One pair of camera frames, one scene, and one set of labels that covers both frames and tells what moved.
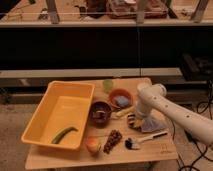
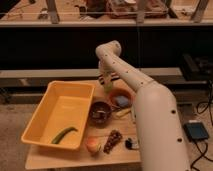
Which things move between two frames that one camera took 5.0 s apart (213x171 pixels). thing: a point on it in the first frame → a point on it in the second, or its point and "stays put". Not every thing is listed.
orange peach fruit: [93, 144] stays put
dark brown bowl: [100, 114] stays put
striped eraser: [131, 119] → [112, 75]
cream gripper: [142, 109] → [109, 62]
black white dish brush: [132, 143] stays put
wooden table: [114, 138] stays put
